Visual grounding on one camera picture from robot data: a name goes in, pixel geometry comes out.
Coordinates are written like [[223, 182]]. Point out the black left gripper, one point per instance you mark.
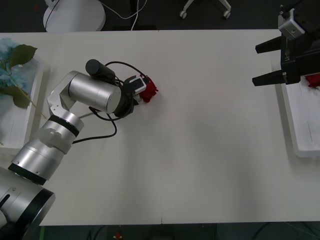
[[128, 86]]

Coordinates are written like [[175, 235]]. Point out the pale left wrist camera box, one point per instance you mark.
[[138, 85]]

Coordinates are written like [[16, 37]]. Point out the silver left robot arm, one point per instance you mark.
[[92, 92]]

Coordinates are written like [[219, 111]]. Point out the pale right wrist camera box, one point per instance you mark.
[[291, 28]]

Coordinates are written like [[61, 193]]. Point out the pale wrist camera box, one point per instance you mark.
[[291, 28], [138, 85]]

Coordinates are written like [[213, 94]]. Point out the shallow white box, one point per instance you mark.
[[15, 130], [300, 120]]

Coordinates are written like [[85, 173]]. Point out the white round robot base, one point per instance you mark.
[[75, 20]]

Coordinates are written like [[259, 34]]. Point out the pale blue flower with leaves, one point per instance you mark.
[[22, 53]]

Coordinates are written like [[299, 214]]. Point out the white chair base with casters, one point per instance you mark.
[[183, 13]]

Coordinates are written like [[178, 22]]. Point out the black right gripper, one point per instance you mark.
[[300, 65]]

